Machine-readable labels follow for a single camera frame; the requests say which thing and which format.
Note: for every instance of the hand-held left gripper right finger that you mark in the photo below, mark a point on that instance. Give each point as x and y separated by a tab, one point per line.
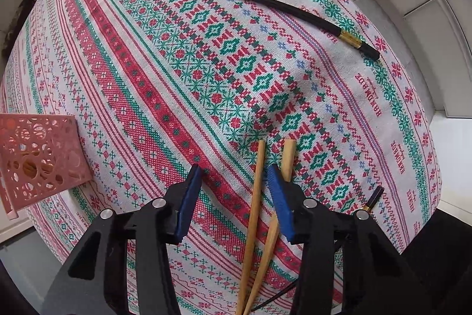
281	206

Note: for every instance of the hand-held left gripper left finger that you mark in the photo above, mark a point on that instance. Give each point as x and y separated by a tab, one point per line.
188	206

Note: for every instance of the tan bamboo chopstick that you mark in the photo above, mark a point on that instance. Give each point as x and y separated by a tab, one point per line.
289	160
253	219

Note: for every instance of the white two-drawer cabinet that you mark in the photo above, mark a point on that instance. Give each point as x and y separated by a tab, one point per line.
442	42

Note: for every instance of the patterned red green tablecloth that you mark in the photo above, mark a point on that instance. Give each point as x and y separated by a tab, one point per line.
221	79

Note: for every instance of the pink perforated basket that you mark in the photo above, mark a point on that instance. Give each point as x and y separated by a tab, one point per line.
70	160

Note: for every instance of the black chopstick with gold band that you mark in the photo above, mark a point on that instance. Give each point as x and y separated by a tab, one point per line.
373	199
280	3

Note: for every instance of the pile of bamboo chopsticks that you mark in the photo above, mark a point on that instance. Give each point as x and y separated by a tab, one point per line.
28	168

